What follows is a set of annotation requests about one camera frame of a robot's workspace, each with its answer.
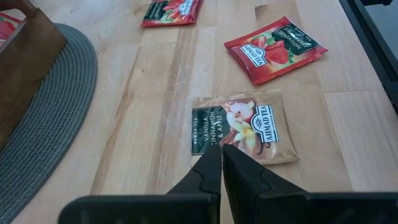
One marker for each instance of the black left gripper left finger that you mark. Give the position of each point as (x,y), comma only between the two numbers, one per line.
(199,189)

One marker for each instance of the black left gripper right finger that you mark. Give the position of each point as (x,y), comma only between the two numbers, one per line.
(248,193)

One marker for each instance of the red strawberry tea bag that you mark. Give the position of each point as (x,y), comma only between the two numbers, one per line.
(273,51)
(6,29)
(171,12)

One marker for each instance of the wooden tea organizer box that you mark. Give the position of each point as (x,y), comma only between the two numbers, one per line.
(28,68)

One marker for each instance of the grey round woven placemat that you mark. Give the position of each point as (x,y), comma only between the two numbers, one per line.
(53,124)

